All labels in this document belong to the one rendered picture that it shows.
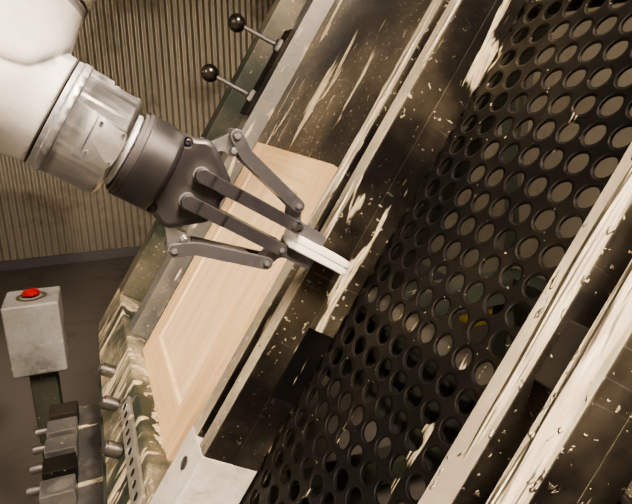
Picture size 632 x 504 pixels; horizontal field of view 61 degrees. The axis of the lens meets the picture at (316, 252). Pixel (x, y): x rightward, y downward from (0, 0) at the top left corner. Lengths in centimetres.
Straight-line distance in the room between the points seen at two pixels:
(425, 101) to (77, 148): 34
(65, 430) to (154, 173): 84
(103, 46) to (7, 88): 443
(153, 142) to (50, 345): 104
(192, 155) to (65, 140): 10
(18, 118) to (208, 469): 40
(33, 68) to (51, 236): 455
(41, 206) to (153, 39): 164
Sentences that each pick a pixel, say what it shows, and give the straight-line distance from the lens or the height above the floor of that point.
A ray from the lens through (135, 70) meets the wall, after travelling 486.
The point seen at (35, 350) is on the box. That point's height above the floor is 82.
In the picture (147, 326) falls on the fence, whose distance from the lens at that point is 123.
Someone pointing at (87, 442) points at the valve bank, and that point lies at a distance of 120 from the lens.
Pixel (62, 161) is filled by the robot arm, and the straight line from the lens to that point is 44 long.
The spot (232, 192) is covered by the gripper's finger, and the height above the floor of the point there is 132.
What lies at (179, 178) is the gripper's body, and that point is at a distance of 47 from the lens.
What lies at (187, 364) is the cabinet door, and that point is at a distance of 92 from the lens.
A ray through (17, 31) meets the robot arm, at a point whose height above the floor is 144.
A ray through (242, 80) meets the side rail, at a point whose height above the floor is 143.
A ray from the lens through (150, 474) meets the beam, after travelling 82.
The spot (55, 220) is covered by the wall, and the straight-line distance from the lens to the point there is 494.
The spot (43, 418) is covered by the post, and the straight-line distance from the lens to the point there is 156.
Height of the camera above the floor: 140
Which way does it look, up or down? 17 degrees down
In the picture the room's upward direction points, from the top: straight up
